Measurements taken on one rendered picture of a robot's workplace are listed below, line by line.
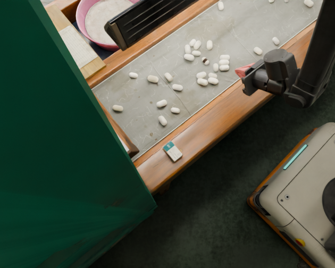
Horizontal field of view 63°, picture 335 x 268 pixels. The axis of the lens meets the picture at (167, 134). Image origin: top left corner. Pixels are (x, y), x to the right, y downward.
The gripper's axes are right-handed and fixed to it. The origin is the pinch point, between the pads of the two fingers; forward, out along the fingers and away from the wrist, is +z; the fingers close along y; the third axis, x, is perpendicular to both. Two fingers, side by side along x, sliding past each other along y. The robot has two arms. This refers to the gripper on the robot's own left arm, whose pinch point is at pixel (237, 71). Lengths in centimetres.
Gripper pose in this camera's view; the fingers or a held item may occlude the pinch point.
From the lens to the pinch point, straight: 92.7
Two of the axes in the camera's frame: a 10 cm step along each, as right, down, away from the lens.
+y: -7.8, 6.0, -1.9
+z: -5.0, -4.0, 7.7
